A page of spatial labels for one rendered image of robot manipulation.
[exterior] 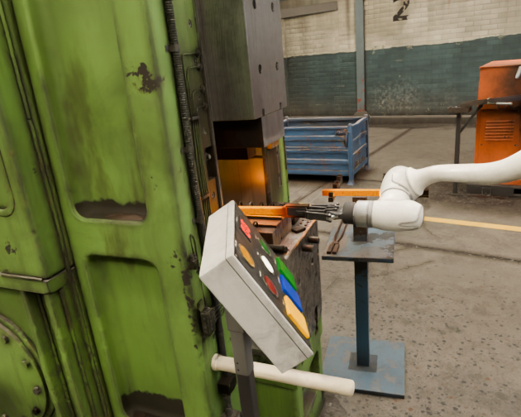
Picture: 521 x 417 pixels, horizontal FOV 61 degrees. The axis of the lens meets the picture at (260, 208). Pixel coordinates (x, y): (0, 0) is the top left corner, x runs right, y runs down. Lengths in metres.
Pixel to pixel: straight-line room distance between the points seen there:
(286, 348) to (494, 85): 4.23
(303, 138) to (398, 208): 4.08
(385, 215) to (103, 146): 0.88
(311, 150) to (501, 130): 2.03
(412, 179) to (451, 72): 7.58
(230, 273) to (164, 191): 0.45
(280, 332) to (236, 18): 0.86
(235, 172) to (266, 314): 1.07
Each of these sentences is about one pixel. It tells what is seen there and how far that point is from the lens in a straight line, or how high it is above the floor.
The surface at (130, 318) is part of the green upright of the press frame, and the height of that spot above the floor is 0.75.
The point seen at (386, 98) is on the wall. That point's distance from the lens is 9.41.
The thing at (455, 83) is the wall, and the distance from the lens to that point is 9.07.
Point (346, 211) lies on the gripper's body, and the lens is 1.48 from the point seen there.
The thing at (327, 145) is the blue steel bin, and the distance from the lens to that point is 5.38.
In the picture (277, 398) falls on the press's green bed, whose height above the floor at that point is 0.31.
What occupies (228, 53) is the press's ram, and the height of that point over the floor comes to 1.56.
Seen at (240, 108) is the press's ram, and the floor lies 1.40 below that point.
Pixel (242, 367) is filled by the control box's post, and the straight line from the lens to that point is 1.16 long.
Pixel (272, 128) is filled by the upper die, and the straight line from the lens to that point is 1.47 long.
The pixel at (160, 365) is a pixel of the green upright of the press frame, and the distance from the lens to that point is 1.65.
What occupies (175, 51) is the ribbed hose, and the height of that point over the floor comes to 1.57.
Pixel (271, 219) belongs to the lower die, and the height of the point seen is 0.99.
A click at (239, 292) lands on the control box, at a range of 0.86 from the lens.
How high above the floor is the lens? 1.54
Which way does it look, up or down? 19 degrees down
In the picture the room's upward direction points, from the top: 6 degrees counter-clockwise
